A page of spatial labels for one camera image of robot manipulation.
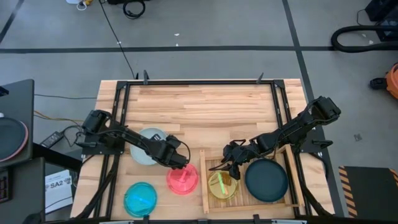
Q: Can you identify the dark plate with pink rim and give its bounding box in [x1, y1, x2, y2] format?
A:
[0, 117, 29, 163]

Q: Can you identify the dark navy plate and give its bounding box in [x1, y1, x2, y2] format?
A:
[244, 158, 289, 203]

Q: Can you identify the black equipment box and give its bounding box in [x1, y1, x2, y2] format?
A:
[364, 0, 398, 22]

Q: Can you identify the black vacuum hose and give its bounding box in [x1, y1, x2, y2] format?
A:
[330, 24, 398, 54]

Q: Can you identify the black mat with hazard stripes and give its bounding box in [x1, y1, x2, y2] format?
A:
[338, 165, 398, 218]

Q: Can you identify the coiled black cable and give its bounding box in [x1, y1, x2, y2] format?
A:
[122, 0, 147, 20]

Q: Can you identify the long black floor cable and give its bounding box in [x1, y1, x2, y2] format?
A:
[98, 0, 137, 80]

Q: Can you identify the wooden slatted shelf rack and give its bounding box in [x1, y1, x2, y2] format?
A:
[198, 143, 306, 215]

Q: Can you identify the yellow translucent plate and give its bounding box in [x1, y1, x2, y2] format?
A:
[207, 170, 239, 201]

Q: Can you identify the orange shop vacuum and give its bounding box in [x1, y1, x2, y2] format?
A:
[369, 62, 398, 101]

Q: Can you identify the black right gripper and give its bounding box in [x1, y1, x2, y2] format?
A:
[222, 139, 259, 181]

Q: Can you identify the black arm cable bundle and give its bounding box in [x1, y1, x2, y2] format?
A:
[298, 180, 332, 217]
[74, 154, 122, 220]

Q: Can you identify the black power adapter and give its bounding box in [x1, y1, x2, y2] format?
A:
[39, 131, 65, 149]

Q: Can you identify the black keypad device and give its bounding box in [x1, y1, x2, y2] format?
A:
[0, 167, 13, 203]

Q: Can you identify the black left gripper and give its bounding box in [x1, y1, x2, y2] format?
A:
[154, 135, 188, 170]

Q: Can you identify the red translucent plate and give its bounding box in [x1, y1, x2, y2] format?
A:
[165, 164, 200, 196]

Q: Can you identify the teal translucent plate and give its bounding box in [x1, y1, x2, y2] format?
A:
[123, 182, 158, 218]

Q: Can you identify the pale blue plate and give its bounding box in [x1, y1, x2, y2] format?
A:
[129, 127, 170, 166]

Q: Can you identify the white SA2 paper sheet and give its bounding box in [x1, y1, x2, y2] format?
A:
[45, 169, 74, 215]

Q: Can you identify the dark grey side table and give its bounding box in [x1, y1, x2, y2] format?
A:
[0, 78, 35, 170]

